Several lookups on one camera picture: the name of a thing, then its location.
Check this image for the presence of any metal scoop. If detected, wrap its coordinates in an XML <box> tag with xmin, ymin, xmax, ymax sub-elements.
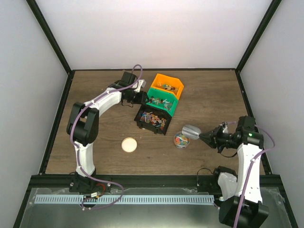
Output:
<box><xmin>181</xmin><ymin>124</ymin><xmax>201</xmax><ymax>140</ymax></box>

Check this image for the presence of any black candy bin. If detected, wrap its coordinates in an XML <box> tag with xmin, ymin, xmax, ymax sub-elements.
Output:
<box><xmin>134</xmin><ymin>104</ymin><xmax>172</xmax><ymax>135</ymax></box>

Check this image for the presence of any clear plastic jar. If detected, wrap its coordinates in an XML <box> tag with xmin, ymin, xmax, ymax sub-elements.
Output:
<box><xmin>173</xmin><ymin>132</ymin><xmax>190</xmax><ymax>149</ymax></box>

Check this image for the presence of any green candy bin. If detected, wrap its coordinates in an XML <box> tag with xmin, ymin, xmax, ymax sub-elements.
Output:
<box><xmin>146</xmin><ymin>87</ymin><xmax>179</xmax><ymax>117</ymax></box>

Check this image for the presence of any orange candy bin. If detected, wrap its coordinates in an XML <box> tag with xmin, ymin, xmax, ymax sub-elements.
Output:
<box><xmin>151</xmin><ymin>73</ymin><xmax>184</xmax><ymax>100</ymax></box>

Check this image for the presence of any cream jar lid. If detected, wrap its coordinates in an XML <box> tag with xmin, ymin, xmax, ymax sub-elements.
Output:
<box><xmin>121</xmin><ymin>137</ymin><xmax>138</xmax><ymax>153</ymax></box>

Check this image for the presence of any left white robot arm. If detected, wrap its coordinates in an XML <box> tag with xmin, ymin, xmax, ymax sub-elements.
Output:
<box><xmin>66</xmin><ymin>72</ymin><xmax>147</xmax><ymax>192</ymax></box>

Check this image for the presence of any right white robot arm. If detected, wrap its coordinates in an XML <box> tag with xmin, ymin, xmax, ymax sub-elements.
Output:
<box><xmin>198</xmin><ymin>116</ymin><xmax>269</xmax><ymax>228</ymax></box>

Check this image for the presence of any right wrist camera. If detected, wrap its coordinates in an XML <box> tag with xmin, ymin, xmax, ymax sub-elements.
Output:
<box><xmin>221</xmin><ymin>122</ymin><xmax>229</xmax><ymax>133</ymax></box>

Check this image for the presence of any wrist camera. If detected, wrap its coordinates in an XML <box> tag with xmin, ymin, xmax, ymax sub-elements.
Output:
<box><xmin>221</xmin><ymin>122</ymin><xmax>229</xmax><ymax>133</ymax></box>
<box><xmin>134</xmin><ymin>79</ymin><xmax>146</xmax><ymax>92</ymax></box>

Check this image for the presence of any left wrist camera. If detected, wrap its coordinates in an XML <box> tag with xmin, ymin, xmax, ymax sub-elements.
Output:
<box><xmin>134</xmin><ymin>79</ymin><xmax>146</xmax><ymax>92</ymax></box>

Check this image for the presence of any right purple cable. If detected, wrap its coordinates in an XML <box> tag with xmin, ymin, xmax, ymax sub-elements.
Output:
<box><xmin>224</xmin><ymin>121</ymin><xmax>276</xmax><ymax>228</ymax></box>

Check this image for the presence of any purple cable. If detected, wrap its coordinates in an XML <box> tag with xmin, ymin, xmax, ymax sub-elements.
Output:
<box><xmin>224</xmin><ymin>121</ymin><xmax>276</xmax><ymax>228</ymax></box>
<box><xmin>70</xmin><ymin>64</ymin><xmax>144</xmax><ymax>211</ymax></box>

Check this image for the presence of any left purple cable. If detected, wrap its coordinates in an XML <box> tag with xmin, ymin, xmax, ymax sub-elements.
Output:
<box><xmin>70</xmin><ymin>64</ymin><xmax>144</xmax><ymax>211</ymax></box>

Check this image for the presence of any black front frame beam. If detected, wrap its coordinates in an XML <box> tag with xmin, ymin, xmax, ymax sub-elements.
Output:
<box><xmin>28</xmin><ymin>174</ymin><xmax>282</xmax><ymax>190</ymax></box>

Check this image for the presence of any light blue slotted rail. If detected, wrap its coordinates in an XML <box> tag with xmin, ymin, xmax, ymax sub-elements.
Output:
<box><xmin>34</xmin><ymin>195</ymin><xmax>214</xmax><ymax>205</ymax></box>

